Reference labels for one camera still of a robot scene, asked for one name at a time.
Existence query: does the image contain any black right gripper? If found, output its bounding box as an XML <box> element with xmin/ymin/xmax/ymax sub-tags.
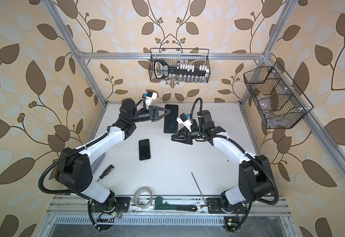
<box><xmin>172</xmin><ymin>126</ymin><xmax>205</xmax><ymax>146</ymax></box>

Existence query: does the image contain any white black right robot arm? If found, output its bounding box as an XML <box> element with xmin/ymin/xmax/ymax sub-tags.
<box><xmin>167</xmin><ymin>98</ymin><xmax>279</xmax><ymax>233</ymax></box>

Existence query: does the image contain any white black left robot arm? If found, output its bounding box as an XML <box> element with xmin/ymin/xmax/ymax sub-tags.
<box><xmin>38</xmin><ymin>98</ymin><xmax>171</xmax><ymax>232</ymax></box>

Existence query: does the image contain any left black phone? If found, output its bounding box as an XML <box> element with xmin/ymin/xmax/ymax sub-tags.
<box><xmin>139</xmin><ymin>139</ymin><xmax>151</xmax><ymax>161</ymax></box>

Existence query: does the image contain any black socket set holder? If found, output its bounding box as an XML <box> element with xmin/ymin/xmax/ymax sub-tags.
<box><xmin>149</xmin><ymin>59</ymin><xmax>211</xmax><ymax>80</ymax></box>

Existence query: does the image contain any thin metal rod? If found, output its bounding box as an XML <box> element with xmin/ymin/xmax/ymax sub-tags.
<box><xmin>191</xmin><ymin>172</ymin><xmax>208</xmax><ymax>209</ymax></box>

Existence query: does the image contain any green black pipe wrench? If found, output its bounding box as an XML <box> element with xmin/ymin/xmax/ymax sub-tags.
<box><xmin>154</xmin><ymin>196</ymin><xmax>198</xmax><ymax>212</ymax></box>

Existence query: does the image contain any clear tape roll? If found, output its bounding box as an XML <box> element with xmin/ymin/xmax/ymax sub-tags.
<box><xmin>133</xmin><ymin>187</ymin><xmax>153</xmax><ymax>211</ymax></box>

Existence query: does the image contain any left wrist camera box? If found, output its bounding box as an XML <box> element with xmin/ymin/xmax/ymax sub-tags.
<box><xmin>142</xmin><ymin>91</ymin><xmax>158</xmax><ymax>109</ymax></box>

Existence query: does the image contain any black wire basket back wall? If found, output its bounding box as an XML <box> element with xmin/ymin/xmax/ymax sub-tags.
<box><xmin>148</xmin><ymin>47</ymin><xmax>211</xmax><ymax>84</ymax></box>

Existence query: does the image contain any black wire basket wall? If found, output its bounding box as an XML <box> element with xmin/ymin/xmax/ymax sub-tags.
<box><xmin>243</xmin><ymin>62</ymin><xmax>314</xmax><ymax>129</ymax></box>
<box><xmin>148</xmin><ymin>47</ymin><xmax>211</xmax><ymax>84</ymax></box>

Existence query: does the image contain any black wire basket right wall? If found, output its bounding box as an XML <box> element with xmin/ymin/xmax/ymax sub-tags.
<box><xmin>243</xmin><ymin>62</ymin><xmax>314</xmax><ymax>129</ymax></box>

